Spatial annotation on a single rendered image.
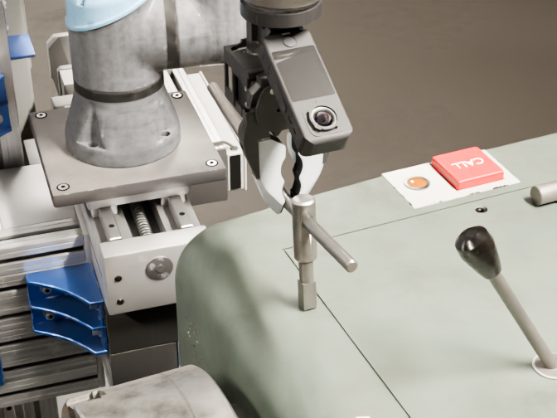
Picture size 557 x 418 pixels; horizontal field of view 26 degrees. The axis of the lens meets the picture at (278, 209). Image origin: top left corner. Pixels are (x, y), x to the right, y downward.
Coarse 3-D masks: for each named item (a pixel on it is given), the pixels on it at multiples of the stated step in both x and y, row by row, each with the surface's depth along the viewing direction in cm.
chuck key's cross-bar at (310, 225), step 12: (216, 84) 127; (216, 96) 126; (228, 108) 124; (228, 120) 123; (240, 120) 123; (288, 204) 113; (312, 228) 108; (324, 240) 106; (336, 252) 104; (348, 264) 102
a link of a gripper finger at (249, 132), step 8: (248, 112) 107; (248, 120) 106; (256, 120) 107; (240, 128) 108; (248, 128) 107; (256, 128) 107; (240, 136) 108; (248, 136) 107; (256, 136) 107; (264, 136) 108; (240, 144) 109; (248, 144) 108; (256, 144) 108; (248, 152) 108; (256, 152) 108; (248, 160) 108; (256, 160) 109; (256, 168) 109; (256, 176) 110
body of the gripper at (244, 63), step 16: (240, 0) 104; (320, 0) 104; (256, 16) 102; (272, 16) 101; (288, 16) 101; (304, 16) 102; (256, 32) 108; (272, 32) 104; (224, 48) 110; (256, 48) 108; (224, 64) 111; (240, 64) 107; (256, 64) 107; (240, 80) 108; (256, 80) 106; (240, 96) 110; (256, 96) 105; (272, 96) 105; (240, 112) 110; (256, 112) 106; (272, 112) 106; (272, 128) 107
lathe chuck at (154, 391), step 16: (128, 384) 112; (144, 384) 111; (160, 384) 110; (80, 400) 114; (96, 400) 109; (112, 400) 108; (128, 400) 108; (144, 400) 108; (160, 400) 107; (176, 400) 107; (64, 416) 116; (80, 416) 106; (96, 416) 106; (112, 416) 105; (128, 416) 105; (144, 416) 105; (160, 416) 105; (176, 416) 105; (192, 416) 105
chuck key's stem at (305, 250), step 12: (300, 204) 109; (312, 204) 109; (300, 216) 110; (312, 216) 110; (300, 228) 110; (300, 240) 111; (312, 240) 111; (300, 252) 111; (312, 252) 111; (300, 264) 112; (312, 264) 113; (300, 276) 113; (312, 276) 113; (300, 288) 114; (312, 288) 114; (300, 300) 115; (312, 300) 114
